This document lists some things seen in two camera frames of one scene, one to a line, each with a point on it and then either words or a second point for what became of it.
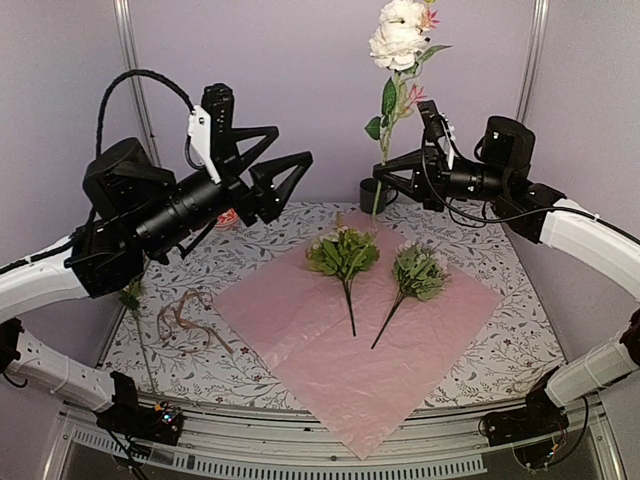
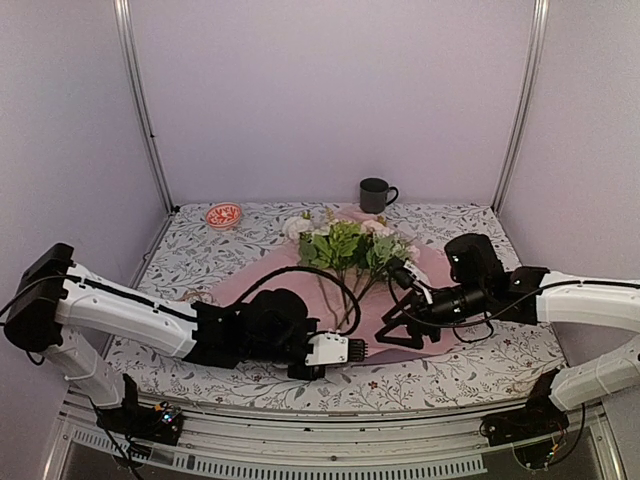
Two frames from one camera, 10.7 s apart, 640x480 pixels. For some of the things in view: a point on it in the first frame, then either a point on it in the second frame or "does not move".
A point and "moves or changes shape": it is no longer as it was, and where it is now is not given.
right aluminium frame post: [533, 57] does not move
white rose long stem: [399, 44] → [299, 228]
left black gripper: [232, 167] → [318, 373]
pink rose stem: [132, 298] moves or changes shape
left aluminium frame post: [131, 44] does not move
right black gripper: [430, 180] → [420, 315]
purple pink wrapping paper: [361, 319] moves or changes shape
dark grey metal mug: [368, 193] does not move
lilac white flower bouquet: [419, 270] moves or changes shape
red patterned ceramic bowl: [228, 220] does not move
